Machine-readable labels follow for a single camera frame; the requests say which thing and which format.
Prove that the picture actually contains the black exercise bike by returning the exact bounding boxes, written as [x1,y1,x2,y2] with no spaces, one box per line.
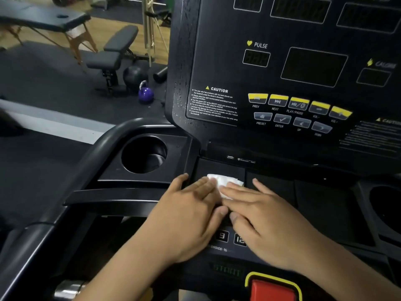
[145,9,172,28]

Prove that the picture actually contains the black treadmill console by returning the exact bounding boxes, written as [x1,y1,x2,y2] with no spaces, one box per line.
[0,117,401,301]
[164,0,401,173]

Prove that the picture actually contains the red emergency stop button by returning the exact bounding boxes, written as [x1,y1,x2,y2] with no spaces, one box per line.
[245,272,303,301]

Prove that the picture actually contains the person's right hand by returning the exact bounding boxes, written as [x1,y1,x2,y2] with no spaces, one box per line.
[219,178,323,270]

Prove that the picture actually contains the black massage table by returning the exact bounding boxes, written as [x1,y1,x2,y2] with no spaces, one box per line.
[0,0,98,65]

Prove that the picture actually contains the grey treadmill keypad control panel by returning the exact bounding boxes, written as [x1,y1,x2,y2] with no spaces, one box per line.
[169,222,339,301]

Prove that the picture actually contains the black foam roller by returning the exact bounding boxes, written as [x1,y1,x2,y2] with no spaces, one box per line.
[152,66,169,84]

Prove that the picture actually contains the purple kettlebell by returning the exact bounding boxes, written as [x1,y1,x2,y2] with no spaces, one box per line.
[138,80,155,104]

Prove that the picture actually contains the black medicine ball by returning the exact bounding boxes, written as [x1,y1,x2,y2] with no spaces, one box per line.
[123,65,150,90]

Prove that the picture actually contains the wooden ladder frame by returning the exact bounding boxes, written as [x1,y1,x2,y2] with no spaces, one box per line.
[141,0,156,68]

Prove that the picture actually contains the black handle silver grip sensors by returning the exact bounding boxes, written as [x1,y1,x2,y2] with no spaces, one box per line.
[53,280,88,301]

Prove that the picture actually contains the white wet wipe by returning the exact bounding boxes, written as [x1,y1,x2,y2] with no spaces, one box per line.
[206,173,245,199]

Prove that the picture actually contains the person's left hand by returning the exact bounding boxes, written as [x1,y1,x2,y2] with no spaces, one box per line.
[142,173,229,264]

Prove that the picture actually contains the black weight bench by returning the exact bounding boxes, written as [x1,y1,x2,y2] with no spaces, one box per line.
[85,25,146,96]

